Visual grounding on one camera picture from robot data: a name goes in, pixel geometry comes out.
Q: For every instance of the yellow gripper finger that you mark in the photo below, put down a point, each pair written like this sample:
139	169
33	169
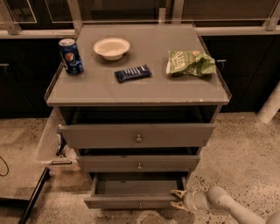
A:
179	193
178	205

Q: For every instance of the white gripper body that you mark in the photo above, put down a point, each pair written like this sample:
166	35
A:
190	199

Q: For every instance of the grey bottom drawer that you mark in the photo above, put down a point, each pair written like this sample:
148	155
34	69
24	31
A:
135	190

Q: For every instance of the grey drawer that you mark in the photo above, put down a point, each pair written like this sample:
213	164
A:
144	163
137	135
135	190

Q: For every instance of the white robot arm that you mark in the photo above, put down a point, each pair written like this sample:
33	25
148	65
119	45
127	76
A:
217	200

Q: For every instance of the grey top drawer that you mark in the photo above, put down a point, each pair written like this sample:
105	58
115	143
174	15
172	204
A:
137	135

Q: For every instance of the grey middle drawer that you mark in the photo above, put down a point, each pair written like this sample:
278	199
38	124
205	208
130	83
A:
144	163

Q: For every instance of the grey drawer cabinet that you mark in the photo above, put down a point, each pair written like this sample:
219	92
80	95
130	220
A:
97	97

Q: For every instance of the white table leg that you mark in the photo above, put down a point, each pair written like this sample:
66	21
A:
271	106

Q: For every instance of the dark blue candy bar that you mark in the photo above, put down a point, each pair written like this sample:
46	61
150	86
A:
134	73

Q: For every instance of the green chip bag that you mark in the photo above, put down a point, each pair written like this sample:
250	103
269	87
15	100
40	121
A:
194	63

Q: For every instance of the black metal bar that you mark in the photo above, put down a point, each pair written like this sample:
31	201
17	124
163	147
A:
35	194

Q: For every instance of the clear plastic bin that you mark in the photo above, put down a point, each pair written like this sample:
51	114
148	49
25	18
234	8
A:
48	146

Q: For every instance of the white paper bowl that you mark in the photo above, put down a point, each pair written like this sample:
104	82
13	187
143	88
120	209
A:
111	48

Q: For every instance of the blue pepsi can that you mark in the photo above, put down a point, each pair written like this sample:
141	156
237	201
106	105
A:
70	55

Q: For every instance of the metal window rail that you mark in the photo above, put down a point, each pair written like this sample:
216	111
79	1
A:
34	19

